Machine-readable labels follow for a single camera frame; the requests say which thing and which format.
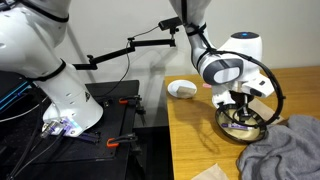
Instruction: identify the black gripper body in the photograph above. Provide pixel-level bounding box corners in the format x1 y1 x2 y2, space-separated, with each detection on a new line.
231 91 253 115

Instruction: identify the purple and white marker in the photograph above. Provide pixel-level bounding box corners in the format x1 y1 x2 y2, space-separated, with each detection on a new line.
221 123 249 130

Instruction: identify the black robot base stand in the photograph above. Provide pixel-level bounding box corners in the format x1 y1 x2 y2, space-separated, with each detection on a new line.
0 73 172 180

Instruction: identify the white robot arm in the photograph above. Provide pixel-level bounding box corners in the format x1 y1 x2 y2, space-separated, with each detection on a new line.
0 0 275 137

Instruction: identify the brown napkin near bowl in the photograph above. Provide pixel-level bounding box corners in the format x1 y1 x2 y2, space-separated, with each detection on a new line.
249 99 274 122

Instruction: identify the black rimmed cream bowl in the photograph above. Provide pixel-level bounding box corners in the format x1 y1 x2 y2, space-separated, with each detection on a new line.
215 104 267 144

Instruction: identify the pink sticky note bottom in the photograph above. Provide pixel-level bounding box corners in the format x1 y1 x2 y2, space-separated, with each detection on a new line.
202 83 212 88

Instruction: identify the grey crumpled cloth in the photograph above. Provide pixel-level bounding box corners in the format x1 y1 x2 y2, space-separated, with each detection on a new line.
237 115 320 180

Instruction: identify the brown napkin bottom edge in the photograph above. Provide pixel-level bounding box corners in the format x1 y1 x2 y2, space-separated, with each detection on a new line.
177 86 196 96

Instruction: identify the white round plate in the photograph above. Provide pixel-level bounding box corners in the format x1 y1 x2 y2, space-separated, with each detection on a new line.
167 79 197 99

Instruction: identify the brown napkin far right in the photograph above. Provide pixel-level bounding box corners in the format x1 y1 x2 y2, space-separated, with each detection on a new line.
191 164 229 180

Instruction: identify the orange clamp rear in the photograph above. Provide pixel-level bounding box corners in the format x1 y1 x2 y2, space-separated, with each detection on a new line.
118 95 142 104

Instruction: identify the orange clamp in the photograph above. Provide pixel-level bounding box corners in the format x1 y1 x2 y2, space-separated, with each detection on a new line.
118 95 142 104
106 133 138 148

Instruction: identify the orange clamp front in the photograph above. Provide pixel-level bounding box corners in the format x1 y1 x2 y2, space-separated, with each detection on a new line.
106 133 138 148

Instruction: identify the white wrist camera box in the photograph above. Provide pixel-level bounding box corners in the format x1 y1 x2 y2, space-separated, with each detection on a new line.
241 80 274 98

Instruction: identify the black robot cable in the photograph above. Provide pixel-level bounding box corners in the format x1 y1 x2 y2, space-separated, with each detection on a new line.
181 0 287 129

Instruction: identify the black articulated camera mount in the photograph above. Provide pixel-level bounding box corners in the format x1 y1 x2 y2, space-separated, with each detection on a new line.
74 17 182 70

